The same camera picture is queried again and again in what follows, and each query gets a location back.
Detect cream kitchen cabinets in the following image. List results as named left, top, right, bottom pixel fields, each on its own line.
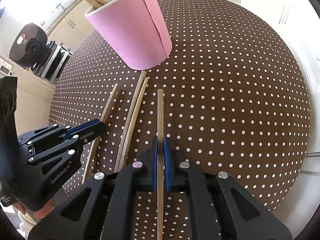
left=46, top=0, right=94, bottom=50

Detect pink paper cup holder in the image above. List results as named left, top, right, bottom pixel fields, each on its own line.
left=85, top=0, right=172, bottom=70

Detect brown polka dot tablecloth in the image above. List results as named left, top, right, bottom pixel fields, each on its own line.
left=49, top=0, right=310, bottom=211

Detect grey metal rack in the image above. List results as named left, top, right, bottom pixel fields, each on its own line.
left=31, top=40, right=73, bottom=86

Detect black round camera device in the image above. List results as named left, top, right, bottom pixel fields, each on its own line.
left=9, top=23, right=50, bottom=68

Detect wooden chopstick of bundle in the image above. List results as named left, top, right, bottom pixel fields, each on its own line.
left=157, top=89, right=164, bottom=240
left=118, top=77, right=149, bottom=171
left=82, top=83, right=120, bottom=184
left=114, top=70, right=146, bottom=172

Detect person's hand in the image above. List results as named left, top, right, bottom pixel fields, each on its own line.
left=12, top=198, right=54, bottom=219

